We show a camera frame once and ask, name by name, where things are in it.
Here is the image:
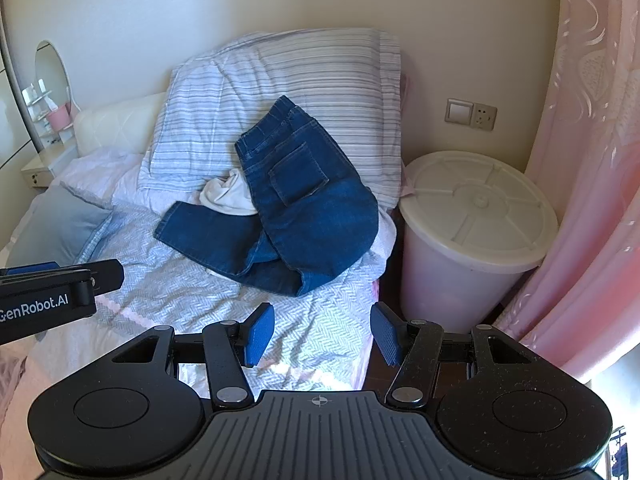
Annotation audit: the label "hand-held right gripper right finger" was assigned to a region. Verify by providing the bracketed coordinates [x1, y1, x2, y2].
[370, 302, 533, 407]

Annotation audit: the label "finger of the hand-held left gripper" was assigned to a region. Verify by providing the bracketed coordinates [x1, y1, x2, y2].
[75, 259, 125, 295]
[0, 262, 61, 277]

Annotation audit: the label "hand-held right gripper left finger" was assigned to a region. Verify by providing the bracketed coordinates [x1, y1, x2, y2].
[111, 302, 276, 409]

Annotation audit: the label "blue denim jeans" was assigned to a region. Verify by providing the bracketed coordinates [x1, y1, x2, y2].
[153, 95, 379, 297]

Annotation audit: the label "grey pillow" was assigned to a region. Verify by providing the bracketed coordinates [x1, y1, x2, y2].
[5, 182, 115, 268]

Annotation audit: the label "white plastic bucket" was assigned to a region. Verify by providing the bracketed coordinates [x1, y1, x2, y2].
[398, 200, 543, 333]

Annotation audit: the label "white nightstand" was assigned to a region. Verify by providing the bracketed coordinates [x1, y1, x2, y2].
[20, 140, 81, 188]

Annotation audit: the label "white garment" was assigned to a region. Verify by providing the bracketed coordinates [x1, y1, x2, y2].
[200, 169, 258, 217]

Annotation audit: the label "white padded headboard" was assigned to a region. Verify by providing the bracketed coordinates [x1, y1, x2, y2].
[72, 91, 168, 157]

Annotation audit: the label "pink cup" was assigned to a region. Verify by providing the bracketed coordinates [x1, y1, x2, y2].
[46, 102, 73, 131]

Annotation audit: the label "white bucket lid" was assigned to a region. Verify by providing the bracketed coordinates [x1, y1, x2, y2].
[406, 150, 559, 273]

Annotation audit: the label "white cosmetics rack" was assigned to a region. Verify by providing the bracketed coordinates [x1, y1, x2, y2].
[20, 82, 56, 122]

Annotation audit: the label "round mirror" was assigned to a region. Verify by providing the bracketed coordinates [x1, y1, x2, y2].
[34, 40, 76, 116]

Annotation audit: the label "pink curtain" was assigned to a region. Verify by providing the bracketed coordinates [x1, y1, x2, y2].
[492, 0, 640, 386]

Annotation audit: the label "beige wall switch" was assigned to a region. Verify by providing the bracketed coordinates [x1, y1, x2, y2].
[445, 98, 473, 127]

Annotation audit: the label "beige wall socket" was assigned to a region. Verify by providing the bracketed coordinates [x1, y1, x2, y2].
[470, 102, 498, 131]

